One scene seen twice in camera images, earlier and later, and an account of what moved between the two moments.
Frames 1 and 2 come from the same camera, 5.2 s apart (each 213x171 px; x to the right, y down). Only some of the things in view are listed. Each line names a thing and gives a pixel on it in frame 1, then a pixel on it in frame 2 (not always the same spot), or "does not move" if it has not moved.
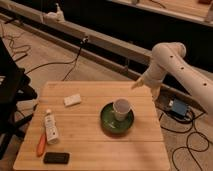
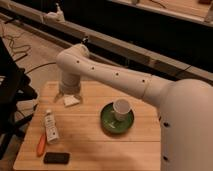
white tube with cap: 52,132 does not move
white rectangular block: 72,100 does not move
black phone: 56,157 does not move
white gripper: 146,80 to 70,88
